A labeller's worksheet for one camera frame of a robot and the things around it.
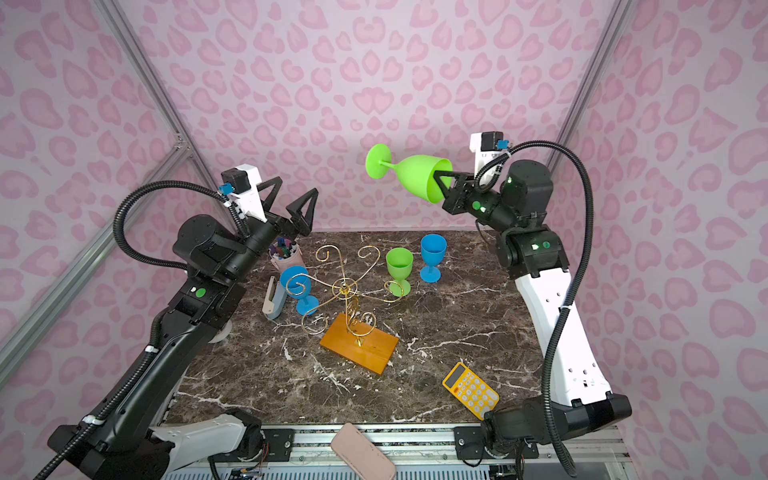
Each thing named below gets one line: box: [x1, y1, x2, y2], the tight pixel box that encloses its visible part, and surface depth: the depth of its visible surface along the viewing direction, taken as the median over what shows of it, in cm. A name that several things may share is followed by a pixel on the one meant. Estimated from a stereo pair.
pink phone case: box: [330, 423, 397, 480], surface depth 71 cm
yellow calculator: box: [442, 362, 500, 421], surface depth 82 cm
